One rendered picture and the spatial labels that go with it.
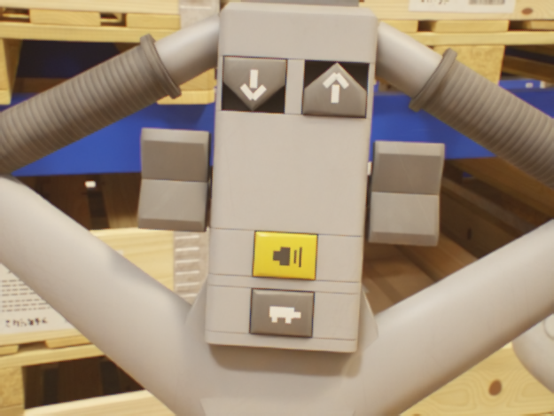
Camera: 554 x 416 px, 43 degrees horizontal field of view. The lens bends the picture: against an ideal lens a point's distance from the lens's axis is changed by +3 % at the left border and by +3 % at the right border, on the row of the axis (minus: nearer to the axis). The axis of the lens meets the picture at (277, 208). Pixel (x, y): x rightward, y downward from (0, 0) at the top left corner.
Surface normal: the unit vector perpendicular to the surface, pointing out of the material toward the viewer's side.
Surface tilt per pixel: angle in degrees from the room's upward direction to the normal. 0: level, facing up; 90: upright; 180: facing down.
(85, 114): 97
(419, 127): 90
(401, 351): 68
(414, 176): 91
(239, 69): 74
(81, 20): 90
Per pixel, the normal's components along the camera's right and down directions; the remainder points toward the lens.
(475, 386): 0.29, 0.33
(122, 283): 0.23, -0.27
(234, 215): -0.04, 0.06
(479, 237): -0.96, 0.05
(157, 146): -0.05, 0.35
